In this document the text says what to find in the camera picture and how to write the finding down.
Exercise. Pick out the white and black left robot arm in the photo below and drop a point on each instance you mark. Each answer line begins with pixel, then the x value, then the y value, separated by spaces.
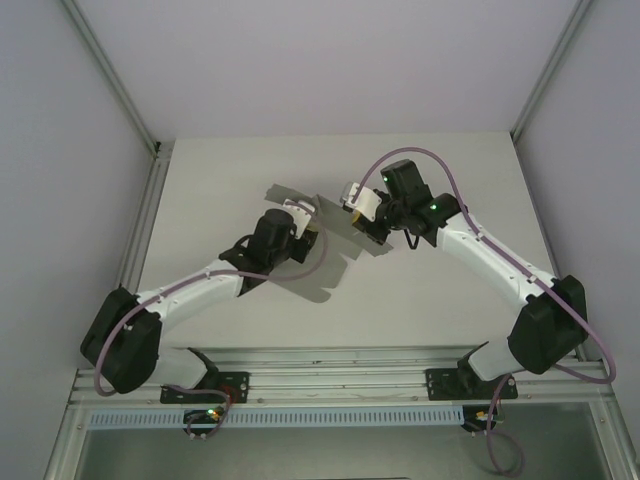
pixel 135 360

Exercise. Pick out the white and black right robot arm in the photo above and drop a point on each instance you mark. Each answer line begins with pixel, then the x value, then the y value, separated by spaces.
pixel 545 335

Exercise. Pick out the small circuit board with LED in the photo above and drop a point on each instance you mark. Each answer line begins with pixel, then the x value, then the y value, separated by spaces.
pixel 210 414
pixel 480 416

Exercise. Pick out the aluminium table side rail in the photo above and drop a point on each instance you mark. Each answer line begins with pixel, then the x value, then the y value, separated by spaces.
pixel 535 200
pixel 148 200

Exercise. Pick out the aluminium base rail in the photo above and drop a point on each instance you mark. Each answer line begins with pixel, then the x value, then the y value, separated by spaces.
pixel 325 375

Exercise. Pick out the aluminium frame post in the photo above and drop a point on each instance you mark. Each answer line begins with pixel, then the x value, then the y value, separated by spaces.
pixel 121 82
pixel 551 65

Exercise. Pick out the grey metal lower frame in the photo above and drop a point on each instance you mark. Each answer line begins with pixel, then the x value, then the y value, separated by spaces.
pixel 325 455

